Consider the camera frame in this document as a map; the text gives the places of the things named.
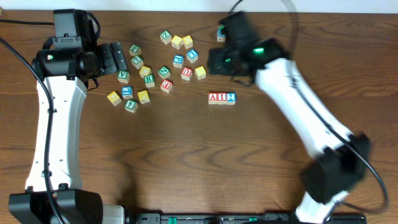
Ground green R block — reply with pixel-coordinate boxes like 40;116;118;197
144;75;155;88

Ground yellow G block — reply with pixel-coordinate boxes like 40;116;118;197
107;91;122;106

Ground red A block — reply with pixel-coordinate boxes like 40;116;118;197
208;92;218;105

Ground red E block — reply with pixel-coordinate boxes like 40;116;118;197
160;79;173;93

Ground red U block centre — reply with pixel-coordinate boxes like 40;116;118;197
181;67;193;81

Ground blue D block upper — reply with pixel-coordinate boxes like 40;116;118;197
216;25;226;42

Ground blue L block centre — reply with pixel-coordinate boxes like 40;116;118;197
187;49;198;63

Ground yellow block centre row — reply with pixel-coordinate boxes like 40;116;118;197
195;66;206;80

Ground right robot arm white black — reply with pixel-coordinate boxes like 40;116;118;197
208;11;370;223

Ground blue P block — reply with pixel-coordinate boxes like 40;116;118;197
173;55;184;68

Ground yellow C block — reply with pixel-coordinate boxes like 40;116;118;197
139;65;152;78

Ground green J block left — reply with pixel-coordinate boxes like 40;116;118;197
129;44;142;57

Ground green 7 block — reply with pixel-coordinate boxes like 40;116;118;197
131;55;144;69

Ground green N block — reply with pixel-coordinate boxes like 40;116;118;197
158;66;170;80

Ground yellow block top right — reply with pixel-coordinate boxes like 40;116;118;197
182;35;193;49

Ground red I block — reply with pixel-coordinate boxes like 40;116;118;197
217;92;227;105

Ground green Z block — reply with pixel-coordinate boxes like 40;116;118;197
160;30;172;45

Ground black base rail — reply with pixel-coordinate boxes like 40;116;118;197
99;205;367;224

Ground yellow K block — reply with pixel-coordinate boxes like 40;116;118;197
137;90;150;104

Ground blue 2 block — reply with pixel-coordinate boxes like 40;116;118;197
226;92;236;105

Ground green 4 block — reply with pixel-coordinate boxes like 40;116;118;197
124;100;138;113

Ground yellow block top left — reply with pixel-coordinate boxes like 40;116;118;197
171;35;183;49

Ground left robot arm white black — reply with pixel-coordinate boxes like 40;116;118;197
9;9;133;223

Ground green V block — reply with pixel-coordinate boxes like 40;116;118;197
118;70;130;83

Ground blue T block left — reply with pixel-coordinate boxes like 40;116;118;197
121;86;133;99

